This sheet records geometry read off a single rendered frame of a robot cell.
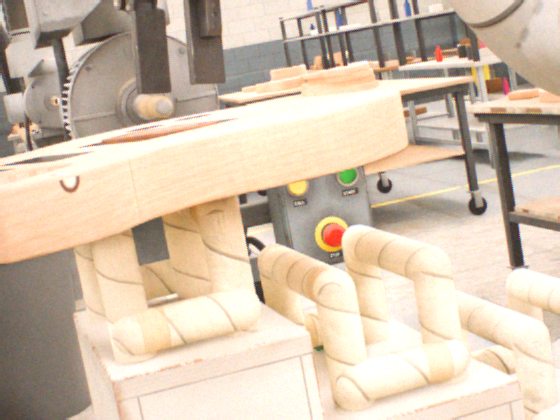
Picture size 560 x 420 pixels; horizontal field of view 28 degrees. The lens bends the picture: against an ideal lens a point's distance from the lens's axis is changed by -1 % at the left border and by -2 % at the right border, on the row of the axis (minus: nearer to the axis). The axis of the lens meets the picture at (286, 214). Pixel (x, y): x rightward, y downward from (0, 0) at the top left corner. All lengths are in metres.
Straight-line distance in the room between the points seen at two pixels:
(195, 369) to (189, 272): 0.21
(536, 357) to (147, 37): 0.42
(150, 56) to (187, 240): 0.17
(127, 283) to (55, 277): 3.76
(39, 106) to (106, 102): 3.34
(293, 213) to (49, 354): 2.77
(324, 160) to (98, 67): 1.12
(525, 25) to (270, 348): 0.50
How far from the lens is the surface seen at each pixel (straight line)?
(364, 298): 1.06
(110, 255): 0.82
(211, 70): 0.90
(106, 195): 0.70
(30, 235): 0.68
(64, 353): 4.65
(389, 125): 0.86
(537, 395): 0.96
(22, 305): 4.54
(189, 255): 1.01
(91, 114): 1.89
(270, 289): 1.03
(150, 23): 0.97
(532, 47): 1.18
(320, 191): 1.95
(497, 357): 1.14
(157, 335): 0.83
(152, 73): 0.96
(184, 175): 0.77
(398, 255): 0.93
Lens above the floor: 1.31
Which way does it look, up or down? 8 degrees down
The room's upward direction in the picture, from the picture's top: 10 degrees counter-clockwise
